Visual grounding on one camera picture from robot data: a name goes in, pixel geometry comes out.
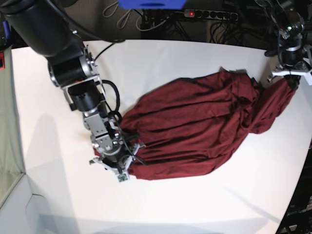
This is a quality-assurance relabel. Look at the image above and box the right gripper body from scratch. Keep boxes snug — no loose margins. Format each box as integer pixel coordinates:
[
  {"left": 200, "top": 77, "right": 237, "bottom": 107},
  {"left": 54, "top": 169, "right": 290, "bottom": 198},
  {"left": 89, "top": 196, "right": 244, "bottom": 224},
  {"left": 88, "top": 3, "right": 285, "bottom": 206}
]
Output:
[{"left": 89, "top": 141, "right": 146, "bottom": 182}]

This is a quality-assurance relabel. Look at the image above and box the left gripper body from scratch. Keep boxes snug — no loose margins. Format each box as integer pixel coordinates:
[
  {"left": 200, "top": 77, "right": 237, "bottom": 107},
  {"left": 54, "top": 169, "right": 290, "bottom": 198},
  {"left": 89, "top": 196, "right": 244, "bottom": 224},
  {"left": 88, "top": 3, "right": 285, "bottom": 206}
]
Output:
[{"left": 267, "top": 46, "right": 312, "bottom": 85}]

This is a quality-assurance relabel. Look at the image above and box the dark red t-shirt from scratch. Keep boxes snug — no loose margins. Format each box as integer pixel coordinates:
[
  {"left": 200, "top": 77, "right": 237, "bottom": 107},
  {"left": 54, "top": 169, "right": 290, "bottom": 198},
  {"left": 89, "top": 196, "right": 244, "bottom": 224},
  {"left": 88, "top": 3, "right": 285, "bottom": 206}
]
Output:
[{"left": 93, "top": 68, "right": 301, "bottom": 181}]

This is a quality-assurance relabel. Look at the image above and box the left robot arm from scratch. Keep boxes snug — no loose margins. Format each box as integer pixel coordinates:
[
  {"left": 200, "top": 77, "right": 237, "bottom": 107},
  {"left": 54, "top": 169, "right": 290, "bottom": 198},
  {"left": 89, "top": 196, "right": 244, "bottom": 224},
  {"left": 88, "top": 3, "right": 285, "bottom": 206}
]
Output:
[{"left": 255, "top": 0, "right": 312, "bottom": 90}]

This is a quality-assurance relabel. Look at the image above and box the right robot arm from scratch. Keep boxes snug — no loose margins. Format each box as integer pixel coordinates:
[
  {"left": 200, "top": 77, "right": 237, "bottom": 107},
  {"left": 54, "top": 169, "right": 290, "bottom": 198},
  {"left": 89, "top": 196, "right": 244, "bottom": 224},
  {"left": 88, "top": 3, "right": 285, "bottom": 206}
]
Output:
[{"left": 0, "top": 0, "right": 143, "bottom": 182}]

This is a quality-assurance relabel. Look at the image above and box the black power strip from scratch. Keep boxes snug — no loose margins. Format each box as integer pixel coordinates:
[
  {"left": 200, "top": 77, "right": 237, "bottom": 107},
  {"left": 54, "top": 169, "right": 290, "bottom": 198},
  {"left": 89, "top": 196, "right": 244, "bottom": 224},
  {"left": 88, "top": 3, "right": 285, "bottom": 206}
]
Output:
[{"left": 183, "top": 9, "right": 239, "bottom": 22}]

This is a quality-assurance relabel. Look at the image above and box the red box at left edge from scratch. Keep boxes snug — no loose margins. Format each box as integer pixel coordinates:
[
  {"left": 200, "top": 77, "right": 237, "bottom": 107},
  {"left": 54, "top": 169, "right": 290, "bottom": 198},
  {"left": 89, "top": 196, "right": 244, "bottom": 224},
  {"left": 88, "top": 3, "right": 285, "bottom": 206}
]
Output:
[{"left": 0, "top": 52, "right": 5, "bottom": 70}]

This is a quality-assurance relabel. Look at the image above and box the blue box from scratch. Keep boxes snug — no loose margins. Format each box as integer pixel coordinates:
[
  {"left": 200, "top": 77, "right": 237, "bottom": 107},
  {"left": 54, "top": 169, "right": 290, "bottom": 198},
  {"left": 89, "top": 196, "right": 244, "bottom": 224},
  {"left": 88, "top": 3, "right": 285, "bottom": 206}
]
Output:
[{"left": 118, "top": 0, "right": 186, "bottom": 10}]

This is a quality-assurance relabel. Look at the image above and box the white cable loop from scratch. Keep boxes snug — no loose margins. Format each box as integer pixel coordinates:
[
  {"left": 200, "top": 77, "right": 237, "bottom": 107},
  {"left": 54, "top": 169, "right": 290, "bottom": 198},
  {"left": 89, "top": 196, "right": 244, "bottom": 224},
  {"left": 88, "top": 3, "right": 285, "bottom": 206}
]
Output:
[{"left": 102, "top": 4, "right": 169, "bottom": 31}]

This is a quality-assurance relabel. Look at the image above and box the blue handle at left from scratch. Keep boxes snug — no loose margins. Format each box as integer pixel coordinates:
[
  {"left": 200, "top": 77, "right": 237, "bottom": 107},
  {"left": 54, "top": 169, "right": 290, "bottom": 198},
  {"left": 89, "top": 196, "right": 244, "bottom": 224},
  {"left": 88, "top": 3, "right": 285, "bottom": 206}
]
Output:
[{"left": 2, "top": 20, "right": 11, "bottom": 40}]

